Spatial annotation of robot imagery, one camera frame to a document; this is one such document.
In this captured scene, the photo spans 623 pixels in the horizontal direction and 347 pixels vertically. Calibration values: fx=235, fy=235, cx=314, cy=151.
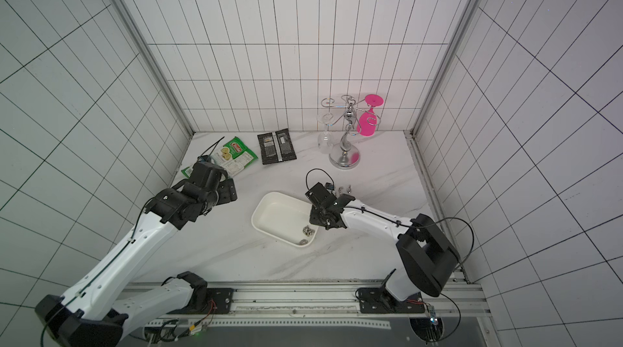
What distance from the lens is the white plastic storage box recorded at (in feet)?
2.86

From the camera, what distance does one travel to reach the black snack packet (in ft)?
3.66

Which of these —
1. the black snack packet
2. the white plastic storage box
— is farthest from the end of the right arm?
the black snack packet

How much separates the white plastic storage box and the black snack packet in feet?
0.74

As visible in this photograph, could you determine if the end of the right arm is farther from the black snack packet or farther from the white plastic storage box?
the black snack packet
